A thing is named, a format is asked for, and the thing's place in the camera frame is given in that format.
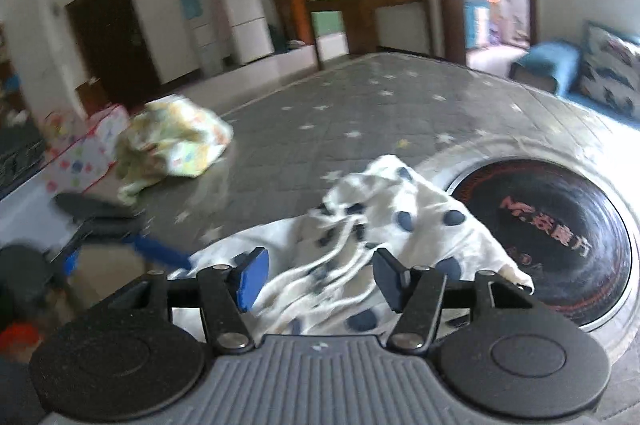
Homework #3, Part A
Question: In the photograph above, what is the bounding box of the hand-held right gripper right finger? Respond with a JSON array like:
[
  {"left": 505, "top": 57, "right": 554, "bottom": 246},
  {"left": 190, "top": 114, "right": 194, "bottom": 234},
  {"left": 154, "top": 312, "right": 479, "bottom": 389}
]
[{"left": 372, "top": 247, "right": 543, "bottom": 354}]

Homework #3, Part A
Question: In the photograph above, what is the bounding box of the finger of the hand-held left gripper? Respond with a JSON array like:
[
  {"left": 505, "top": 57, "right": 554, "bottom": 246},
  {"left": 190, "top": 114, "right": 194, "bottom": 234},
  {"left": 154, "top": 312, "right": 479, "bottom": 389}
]
[
  {"left": 54, "top": 192, "right": 147, "bottom": 227},
  {"left": 64, "top": 225, "right": 195, "bottom": 278}
]

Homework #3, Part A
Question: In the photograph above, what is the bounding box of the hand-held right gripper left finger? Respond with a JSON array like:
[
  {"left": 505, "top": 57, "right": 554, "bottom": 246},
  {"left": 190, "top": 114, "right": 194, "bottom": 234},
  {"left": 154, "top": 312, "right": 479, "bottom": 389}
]
[{"left": 98, "top": 247, "right": 271, "bottom": 354}]

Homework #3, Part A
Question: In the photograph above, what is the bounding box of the white navy polka dot garment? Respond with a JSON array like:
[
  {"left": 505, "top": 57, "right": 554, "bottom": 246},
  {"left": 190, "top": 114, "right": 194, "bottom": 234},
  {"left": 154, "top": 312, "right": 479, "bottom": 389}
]
[{"left": 169, "top": 154, "right": 535, "bottom": 336}]

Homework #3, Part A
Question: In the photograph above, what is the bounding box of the colourful printed box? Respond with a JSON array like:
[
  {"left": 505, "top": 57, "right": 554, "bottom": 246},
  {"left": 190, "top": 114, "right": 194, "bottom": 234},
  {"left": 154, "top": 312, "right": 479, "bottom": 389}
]
[{"left": 42, "top": 104, "right": 132, "bottom": 196}]

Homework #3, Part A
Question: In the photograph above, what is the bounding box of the red object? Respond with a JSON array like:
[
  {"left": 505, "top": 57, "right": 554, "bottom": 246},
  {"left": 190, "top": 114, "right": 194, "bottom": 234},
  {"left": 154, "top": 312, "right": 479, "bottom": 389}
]
[{"left": 0, "top": 322, "right": 42, "bottom": 362}]

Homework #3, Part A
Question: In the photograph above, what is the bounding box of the yellow floral garment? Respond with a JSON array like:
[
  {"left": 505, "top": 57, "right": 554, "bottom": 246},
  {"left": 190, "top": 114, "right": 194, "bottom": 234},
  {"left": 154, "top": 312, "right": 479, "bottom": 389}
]
[{"left": 116, "top": 96, "right": 235, "bottom": 206}]

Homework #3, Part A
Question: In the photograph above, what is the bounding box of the black round hotplate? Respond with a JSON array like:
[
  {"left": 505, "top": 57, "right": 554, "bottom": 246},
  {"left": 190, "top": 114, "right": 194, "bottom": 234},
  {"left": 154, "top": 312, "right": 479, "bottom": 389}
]
[{"left": 448, "top": 159, "right": 634, "bottom": 327}]

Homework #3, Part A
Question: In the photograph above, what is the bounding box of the dark wooden door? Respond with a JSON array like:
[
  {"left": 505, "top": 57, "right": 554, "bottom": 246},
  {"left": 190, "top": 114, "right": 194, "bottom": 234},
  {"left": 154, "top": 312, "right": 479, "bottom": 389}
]
[{"left": 65, "top": 0, "right": 162, "bottom": 106}]

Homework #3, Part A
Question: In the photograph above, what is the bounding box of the white water dispenser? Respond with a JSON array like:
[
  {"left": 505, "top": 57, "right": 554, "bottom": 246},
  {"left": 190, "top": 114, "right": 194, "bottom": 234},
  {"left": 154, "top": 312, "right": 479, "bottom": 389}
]
[{"left": 179, "top": 0, "right": 224, "bottom": 78}]

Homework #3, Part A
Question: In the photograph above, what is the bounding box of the white refrigerator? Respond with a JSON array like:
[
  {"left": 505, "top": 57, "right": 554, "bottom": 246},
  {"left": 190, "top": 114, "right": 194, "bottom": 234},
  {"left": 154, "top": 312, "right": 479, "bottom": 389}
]
[{"left": 214, "top": 0, "right": 275, "bottom": 66}]

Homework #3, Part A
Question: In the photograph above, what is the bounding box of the wooden side table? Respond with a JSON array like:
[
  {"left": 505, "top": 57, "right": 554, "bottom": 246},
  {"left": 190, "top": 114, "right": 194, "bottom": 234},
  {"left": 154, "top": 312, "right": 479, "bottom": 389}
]
[{"left": 305, "top": 0, "right": 434, "bottom": 56}]

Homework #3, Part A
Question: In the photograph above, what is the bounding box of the blue storage box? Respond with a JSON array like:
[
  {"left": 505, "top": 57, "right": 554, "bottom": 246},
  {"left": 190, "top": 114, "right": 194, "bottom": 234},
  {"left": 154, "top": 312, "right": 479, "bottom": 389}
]
[{"left": 460, "top": 0, "right": 502, "bottom": 50}]

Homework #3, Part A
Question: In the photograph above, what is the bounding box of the patterned cushion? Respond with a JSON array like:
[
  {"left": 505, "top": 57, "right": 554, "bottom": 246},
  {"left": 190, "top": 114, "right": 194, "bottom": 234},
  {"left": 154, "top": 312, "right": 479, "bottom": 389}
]
[{"left": 575, "top": 22, "right": 640, "bottom": 118}]

